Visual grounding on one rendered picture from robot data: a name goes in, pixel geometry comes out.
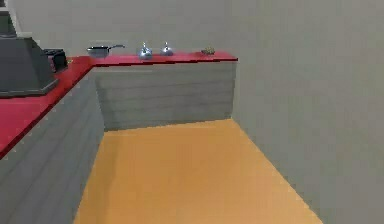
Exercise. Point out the grey cabinet with red worktop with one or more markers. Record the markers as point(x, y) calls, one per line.
point(160, 96)

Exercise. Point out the small brown-green food item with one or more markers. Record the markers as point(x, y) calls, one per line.
point(208, 51)

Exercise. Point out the silver kettle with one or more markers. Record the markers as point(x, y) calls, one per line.
point(166, 50)
point(145, 52)

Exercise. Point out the dark grey frying pan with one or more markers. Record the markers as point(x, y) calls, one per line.
point(100, 51)

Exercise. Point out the black toaster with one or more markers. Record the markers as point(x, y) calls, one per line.
point(56, 59)

